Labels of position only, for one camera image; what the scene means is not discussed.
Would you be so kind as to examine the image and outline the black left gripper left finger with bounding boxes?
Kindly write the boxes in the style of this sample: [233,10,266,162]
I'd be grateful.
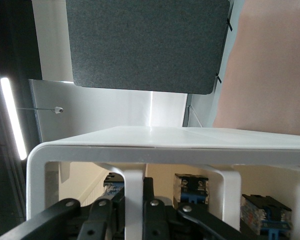
[0,197,126,240]

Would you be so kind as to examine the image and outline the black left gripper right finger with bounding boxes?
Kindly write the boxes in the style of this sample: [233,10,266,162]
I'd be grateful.
[142,176,241,240]

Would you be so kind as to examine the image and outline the orange push button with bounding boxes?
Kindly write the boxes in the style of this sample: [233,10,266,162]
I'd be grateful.
[103,173,126,201]

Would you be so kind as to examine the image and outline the white drawer cabinet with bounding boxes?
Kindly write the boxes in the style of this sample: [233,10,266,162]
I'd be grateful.
[26,126,300,240]

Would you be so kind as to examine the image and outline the blue black contact block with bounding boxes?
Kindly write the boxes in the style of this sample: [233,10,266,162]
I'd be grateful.
[173,173,210,209]
[240,193,294,240]

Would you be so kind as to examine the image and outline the white board panel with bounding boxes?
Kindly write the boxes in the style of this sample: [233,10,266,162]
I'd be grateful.
[28,78,190,145]

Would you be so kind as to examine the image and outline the white light strip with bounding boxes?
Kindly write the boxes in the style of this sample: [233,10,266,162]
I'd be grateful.
[0,76,28,161]

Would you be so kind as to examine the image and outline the dark grey felt panel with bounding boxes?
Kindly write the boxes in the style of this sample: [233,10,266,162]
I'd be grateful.
[65,0,233,96]

